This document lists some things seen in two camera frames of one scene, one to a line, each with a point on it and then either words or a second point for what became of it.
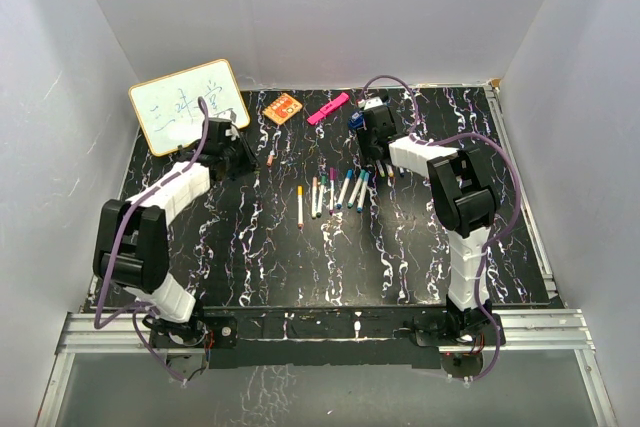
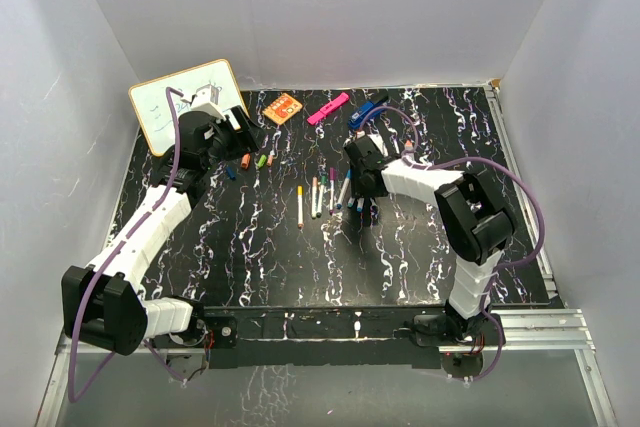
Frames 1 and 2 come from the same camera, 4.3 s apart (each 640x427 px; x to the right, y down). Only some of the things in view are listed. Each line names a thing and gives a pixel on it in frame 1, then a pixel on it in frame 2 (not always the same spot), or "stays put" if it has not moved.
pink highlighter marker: (335, 104) stays put
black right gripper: (363, 134) -> (359, 190)
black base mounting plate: (331, 337) stays put
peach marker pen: (314, 197) stays put
